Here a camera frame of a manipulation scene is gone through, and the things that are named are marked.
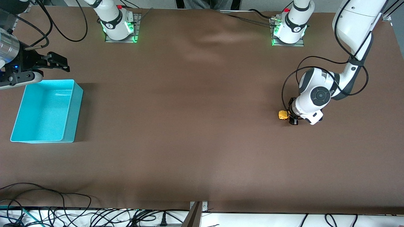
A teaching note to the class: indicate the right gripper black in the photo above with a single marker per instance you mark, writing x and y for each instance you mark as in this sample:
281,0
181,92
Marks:
29,59

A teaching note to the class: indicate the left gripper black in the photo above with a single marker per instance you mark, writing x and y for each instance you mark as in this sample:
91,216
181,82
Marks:
292,106

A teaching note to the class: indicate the yellow beetle toy car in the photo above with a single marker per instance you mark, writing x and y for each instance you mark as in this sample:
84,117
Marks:
283,114

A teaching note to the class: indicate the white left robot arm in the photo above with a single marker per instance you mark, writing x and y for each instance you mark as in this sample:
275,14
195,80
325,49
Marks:
315,94

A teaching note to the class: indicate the turquoise plastic bin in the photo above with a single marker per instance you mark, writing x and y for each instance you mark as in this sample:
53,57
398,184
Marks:
44,110

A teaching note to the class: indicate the person in grey trousers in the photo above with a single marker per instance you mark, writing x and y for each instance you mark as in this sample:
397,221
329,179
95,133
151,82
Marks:
205,3

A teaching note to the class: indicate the grey power strip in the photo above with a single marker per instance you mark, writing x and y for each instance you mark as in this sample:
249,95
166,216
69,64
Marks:
170,225

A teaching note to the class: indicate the black power plug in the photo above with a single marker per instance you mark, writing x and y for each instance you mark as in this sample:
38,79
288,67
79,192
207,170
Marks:
163,219

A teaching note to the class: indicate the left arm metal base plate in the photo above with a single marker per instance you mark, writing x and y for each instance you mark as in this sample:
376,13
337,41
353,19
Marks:
301,42

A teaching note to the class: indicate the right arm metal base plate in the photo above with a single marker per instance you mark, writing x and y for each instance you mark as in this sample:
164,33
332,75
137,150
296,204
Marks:
135,31

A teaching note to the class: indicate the silver table clamp bracket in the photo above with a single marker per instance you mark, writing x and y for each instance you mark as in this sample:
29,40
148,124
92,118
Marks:
204,206

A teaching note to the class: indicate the aluminium frame corner bracket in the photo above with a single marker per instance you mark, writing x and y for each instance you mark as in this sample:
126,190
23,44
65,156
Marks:
386,17

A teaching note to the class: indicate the grey camera mount beam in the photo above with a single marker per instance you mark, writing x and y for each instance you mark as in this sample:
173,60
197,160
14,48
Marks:
193,217

